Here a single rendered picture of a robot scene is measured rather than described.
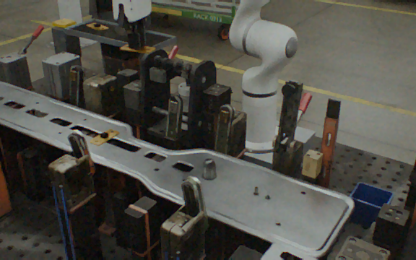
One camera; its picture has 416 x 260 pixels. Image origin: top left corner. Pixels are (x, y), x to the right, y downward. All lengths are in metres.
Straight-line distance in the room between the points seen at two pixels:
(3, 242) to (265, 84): 0.92
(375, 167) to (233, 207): 0.88
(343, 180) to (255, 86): 0.45
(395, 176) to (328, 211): 0.75
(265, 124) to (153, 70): 0.49
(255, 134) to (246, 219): 0.67
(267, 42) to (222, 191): 0.57
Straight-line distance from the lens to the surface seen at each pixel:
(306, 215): 1.06
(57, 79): 1.60
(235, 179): 1.15
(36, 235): 1.53
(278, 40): 1.49
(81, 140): 1.17
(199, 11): 5.26
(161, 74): 1.33
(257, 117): 1.63
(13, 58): 1.82
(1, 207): 1.60
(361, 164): 1.84
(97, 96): 1.48
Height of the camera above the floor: 1.65
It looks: 30 degrees down
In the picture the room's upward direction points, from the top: straight up
